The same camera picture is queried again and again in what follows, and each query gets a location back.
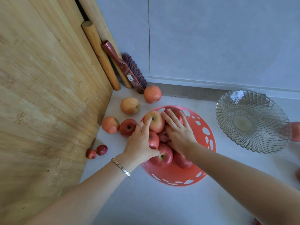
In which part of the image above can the person's left hand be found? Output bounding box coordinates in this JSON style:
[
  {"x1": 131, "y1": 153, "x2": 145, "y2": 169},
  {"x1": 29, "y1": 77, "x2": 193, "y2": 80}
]
[{"x1": 113, "y1": 117, "x2": 161, "y2": 173}]

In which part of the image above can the person's right hand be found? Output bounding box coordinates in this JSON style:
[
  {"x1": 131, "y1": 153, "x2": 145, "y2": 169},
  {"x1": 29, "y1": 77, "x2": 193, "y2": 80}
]
[{"x1": 161, "y1": 108, "x2": 199, "y2": 155}]

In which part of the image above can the whole red apple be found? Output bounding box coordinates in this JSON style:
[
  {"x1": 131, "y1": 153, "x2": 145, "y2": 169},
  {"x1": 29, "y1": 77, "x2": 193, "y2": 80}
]
[{"x1": 148, "y1": 131, "x2": 160, "y2": 150}]

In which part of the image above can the large dark red apple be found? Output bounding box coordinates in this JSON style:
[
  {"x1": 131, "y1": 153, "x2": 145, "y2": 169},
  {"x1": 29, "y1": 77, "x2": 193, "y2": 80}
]
[{"x1": 149, "y1": 143, "x2": 173, "y2": 168}]

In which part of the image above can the pink perforated plastic bowl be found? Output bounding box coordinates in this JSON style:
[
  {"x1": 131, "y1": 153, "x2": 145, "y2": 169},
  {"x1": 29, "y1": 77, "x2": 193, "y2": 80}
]
[{"x1": 140, "y1": 105, "x2": 217, "y2": 187}]

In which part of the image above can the yellow green apple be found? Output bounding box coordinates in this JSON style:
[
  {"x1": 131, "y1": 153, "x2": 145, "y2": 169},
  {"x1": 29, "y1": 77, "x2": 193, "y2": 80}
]
[{"x1": 120, "y1": 97, "x2": 141, "y2": 116}]

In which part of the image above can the clear glass fruit bowl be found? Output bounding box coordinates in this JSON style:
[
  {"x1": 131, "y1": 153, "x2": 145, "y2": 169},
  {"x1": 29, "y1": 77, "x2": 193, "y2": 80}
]
[{"x1": 215, "y1": 89, "x2": 292, "y2": 154}]

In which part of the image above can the person's right forearm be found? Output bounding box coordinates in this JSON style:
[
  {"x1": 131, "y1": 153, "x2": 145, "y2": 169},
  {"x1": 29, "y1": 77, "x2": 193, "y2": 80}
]
[{"x1": 187, "y1": 142, "x2": 300, "y2": 225}]

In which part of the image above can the person's left forearm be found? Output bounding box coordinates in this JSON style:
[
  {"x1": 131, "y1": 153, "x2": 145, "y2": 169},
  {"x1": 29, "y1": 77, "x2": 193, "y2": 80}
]
[{"x1": 23, "y1": 159, "x2": 132, "y2": 225}]

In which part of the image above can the small dark red plum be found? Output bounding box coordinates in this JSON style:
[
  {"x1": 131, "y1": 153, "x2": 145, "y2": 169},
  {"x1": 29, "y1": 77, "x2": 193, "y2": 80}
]
[{"x1": 96, "y1": 144, "x2": 108, "y2": 156}]

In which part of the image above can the grey metal bar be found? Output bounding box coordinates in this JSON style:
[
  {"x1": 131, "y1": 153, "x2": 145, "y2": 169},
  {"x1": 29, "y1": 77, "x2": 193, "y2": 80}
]
[{"x1": 146, "y1": 82, "x2": 230, "y2": 102}]

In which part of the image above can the short wooden rolling pin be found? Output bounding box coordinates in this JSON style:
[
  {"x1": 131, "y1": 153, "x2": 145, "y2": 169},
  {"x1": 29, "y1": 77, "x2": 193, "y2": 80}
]
[{"x1": 81, "y1": 20, "x2": 121, "y2": 91}]

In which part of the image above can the large wooden cutting board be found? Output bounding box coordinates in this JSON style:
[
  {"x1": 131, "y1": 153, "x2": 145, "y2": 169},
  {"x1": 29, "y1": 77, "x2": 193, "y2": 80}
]
[{"x1": 0, "y1": 0, "x2": 114, "y2": 225}]

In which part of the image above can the silver bracelet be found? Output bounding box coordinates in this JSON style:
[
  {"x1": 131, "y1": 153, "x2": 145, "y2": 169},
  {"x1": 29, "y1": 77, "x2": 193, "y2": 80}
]
[{"x1": 111, "y1": 157, "x2": 132, "y2": 179}]

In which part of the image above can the red handled cleaning brush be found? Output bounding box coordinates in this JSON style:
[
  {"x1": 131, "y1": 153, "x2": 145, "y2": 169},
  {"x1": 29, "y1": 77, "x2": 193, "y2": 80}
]
[{"x1": 101, "y1": 40, "x2": 148, "y2": 94}]

